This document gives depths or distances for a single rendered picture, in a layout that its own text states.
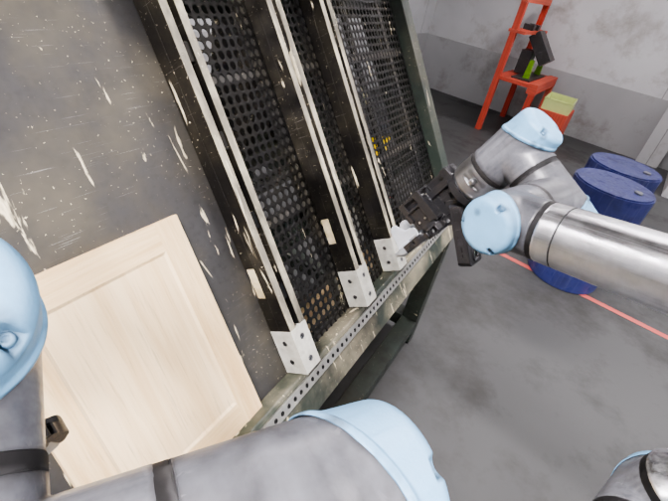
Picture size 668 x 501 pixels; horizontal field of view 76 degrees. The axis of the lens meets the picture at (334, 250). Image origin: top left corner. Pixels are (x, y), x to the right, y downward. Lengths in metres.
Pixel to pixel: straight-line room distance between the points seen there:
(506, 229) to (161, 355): 0.66
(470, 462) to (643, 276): 1.84
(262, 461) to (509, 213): 0.42
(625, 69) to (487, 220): 7.67
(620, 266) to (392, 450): 0.37
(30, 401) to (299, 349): 0.90
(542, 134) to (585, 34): 7.59
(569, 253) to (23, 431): 0.48
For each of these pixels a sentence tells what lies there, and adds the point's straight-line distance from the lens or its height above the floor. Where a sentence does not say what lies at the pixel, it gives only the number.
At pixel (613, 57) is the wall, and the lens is 8.19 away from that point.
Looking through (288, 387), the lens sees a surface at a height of 0.90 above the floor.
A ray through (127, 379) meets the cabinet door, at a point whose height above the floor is 1.10.
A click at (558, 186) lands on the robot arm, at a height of 1.58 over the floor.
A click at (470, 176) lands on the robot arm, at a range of 0.72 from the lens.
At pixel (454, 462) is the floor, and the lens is 2.23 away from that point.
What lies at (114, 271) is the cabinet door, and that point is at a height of 1.26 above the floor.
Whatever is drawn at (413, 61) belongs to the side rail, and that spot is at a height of 1.47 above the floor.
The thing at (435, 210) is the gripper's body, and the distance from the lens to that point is 0.77.
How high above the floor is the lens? 1.78
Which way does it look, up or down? 34 degrees down
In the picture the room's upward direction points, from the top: 12 degrees clockwise
